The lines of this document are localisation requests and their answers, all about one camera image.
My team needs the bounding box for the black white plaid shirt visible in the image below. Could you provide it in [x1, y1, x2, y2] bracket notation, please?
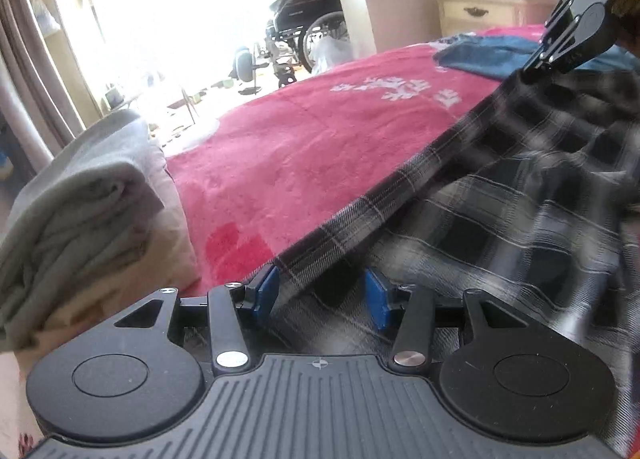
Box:
[184, 65, 640, 457]

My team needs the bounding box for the blue denim garment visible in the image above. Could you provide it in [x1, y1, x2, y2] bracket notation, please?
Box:
[433, 34, 639, 81]

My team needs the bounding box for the folded beige garment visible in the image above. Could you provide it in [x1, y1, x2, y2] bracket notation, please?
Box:
[15, 147, 200, 382]

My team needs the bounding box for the cream bedside cabinet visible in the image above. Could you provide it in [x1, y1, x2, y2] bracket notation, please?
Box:
[436, 0, 555, 36]

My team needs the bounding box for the pink floral bed blanket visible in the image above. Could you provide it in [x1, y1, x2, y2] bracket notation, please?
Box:
[168, 42, 495, 295]

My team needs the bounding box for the folded grey garment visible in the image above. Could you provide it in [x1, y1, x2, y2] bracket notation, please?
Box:
[1, 110, 164, 352]

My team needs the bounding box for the black wheelchair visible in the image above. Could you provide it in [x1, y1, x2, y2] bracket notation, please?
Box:
[264, 0, 349, 87]

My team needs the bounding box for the grey curtain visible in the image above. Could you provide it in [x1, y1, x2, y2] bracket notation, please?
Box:
[1, 0, 85, 172]

